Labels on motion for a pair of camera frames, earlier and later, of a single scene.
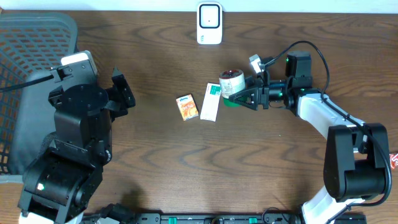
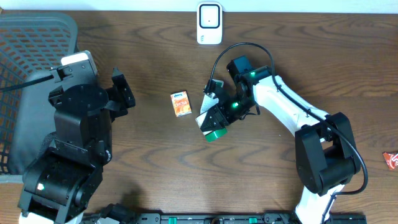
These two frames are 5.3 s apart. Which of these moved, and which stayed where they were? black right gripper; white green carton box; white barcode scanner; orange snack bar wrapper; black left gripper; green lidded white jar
Moved: black right gripper; green lidded white jar
Stayed: white barcode scanner; black left gripper; white green carton box; orange snack bar wrapper
